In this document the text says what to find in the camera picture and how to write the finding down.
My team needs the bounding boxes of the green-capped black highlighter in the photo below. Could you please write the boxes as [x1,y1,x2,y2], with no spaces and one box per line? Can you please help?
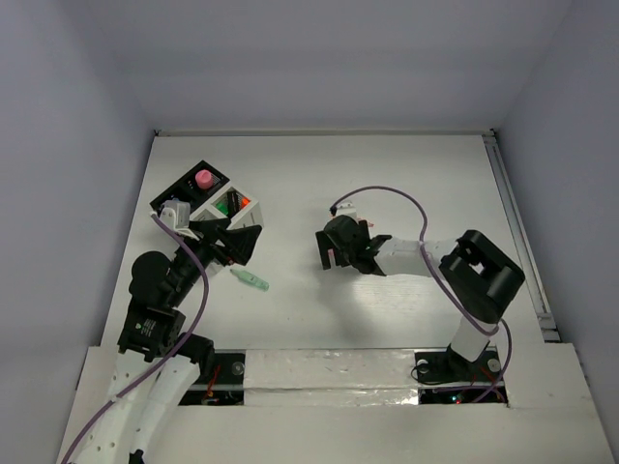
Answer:
[216,196,229,216]

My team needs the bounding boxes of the blue-capped black highlighter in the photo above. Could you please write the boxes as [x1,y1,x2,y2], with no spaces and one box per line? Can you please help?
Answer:
[226,190,241,218]

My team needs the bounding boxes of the pink-capped clear pencil tube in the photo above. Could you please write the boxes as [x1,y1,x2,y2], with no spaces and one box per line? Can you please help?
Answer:
[194,169,215,190]

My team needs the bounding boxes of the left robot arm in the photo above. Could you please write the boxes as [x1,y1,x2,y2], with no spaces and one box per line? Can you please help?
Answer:
[62,200,262,463]

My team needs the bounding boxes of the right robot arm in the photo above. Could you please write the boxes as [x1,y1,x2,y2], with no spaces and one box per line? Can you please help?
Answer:
[315,216,525,379]

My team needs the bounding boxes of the white slotted organizer box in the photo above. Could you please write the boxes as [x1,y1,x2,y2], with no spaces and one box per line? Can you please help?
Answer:
[191,183,264,229]

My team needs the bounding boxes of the black slotted organizer box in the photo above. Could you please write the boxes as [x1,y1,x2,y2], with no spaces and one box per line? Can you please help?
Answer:
[149,160,229,220]

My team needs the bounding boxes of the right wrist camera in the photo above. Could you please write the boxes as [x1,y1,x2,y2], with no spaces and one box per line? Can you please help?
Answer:
[329,201,359,221]

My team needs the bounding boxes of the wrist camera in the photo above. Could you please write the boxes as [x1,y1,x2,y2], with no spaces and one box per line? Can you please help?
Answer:
[151,200,191,232]
[329,201,359,221]

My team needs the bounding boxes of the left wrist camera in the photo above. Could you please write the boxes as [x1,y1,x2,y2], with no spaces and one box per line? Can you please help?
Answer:
[151,200,191,232]

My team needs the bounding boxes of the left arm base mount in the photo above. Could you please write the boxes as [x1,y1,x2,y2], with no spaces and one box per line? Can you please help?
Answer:
[179,350,246,406]

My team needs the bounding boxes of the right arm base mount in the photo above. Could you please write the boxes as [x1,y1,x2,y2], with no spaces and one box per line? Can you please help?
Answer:
[410,346,509,405]

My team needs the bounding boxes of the aluminium side rail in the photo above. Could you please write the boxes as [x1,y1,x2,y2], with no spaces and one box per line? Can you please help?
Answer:
[482,133,563,343]

